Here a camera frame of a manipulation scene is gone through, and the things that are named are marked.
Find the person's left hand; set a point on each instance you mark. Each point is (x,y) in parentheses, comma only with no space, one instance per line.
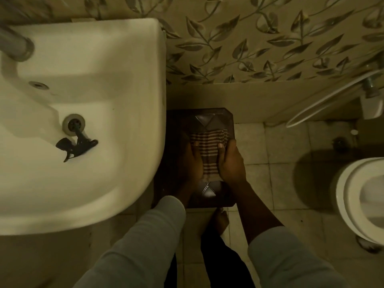
(189,164)

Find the white bidet sprayer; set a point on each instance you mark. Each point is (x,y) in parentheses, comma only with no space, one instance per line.
(371,106)

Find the person's right forearm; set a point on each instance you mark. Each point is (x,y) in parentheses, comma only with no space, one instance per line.
(270,236)

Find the metal sink drain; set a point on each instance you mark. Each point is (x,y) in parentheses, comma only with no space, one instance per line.
(73,124)

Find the black spray trigger nozzle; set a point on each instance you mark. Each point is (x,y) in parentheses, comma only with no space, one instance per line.
(78,145)

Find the person's left fingers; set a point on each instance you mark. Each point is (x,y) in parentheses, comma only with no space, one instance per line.
(198,146)

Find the chrome faucet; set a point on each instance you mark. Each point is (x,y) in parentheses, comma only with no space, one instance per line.
(16,46)

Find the person's left forearm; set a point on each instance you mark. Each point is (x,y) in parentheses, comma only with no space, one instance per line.
(144,245)

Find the person's dark trouser leg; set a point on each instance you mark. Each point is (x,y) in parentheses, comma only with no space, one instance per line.
(219,263)

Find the white ceramic washbasin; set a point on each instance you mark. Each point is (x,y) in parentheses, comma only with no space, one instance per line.
(120,95)

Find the small white cap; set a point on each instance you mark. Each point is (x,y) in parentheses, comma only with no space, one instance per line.
(354,132)

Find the striped brown cloth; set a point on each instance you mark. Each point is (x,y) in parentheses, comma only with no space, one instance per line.
(210,146)

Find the white toilet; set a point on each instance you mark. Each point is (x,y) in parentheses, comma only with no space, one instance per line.
(354,200)

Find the round floor drain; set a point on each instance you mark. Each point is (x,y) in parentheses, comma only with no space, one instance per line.
(340,144)

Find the person's right thumb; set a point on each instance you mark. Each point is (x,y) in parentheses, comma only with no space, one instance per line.
(221,150)

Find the dark brown plastic stool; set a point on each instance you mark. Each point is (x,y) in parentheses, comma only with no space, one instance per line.
(180,122)

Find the person's right hand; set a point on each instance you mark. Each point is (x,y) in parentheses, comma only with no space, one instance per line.
(232,166)

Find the person's bare foot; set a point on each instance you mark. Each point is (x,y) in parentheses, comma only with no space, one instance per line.
(220,221)

